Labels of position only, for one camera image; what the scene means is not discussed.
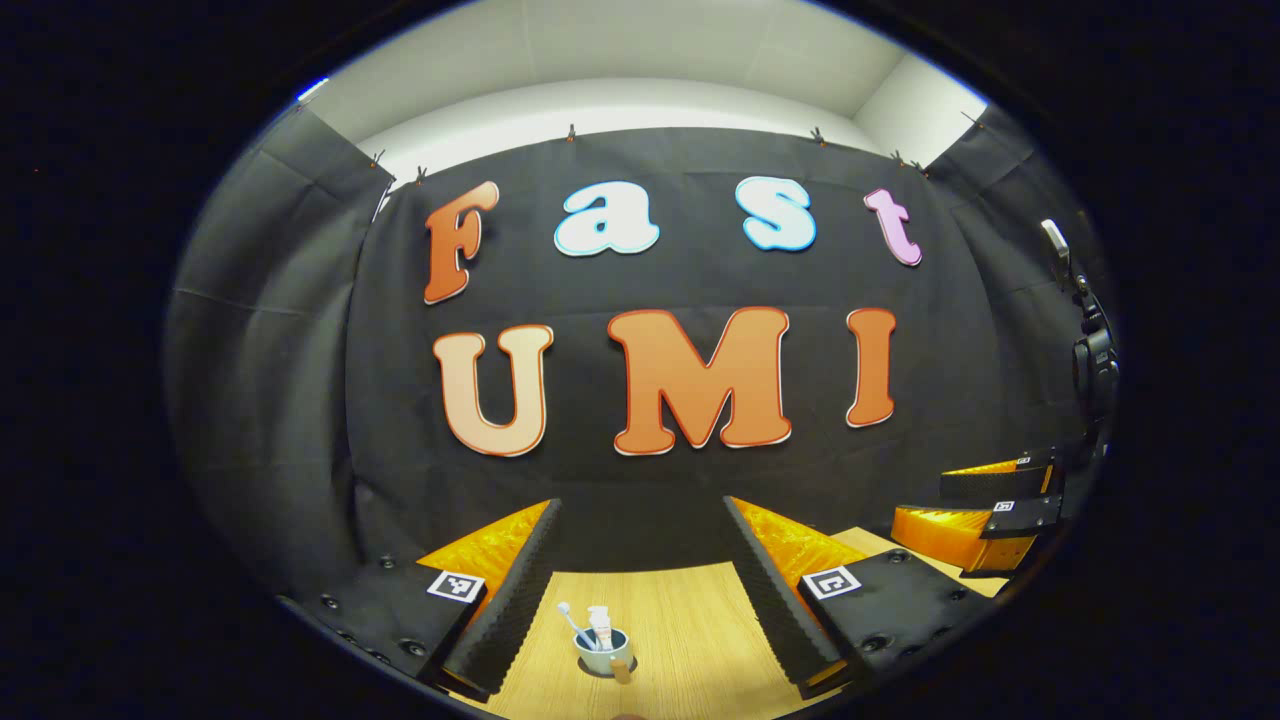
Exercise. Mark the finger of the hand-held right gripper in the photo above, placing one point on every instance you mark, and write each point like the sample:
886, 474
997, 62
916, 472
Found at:
1020, 515
990, 485

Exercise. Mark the white toothpaste tube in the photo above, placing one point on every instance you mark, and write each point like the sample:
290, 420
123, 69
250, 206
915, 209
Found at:
600, 625

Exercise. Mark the black backdrop cloth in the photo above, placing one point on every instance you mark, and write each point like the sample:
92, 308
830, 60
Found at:
650, 480

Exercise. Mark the white and blue toothbrush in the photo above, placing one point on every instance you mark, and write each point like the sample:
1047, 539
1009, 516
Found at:
565, 608

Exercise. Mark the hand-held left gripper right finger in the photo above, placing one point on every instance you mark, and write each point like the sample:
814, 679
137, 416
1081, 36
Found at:
780, 610

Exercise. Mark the light wooden desktop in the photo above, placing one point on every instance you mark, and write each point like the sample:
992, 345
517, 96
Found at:
690, 620

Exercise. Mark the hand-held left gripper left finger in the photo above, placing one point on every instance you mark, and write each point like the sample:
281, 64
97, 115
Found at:
515, 610

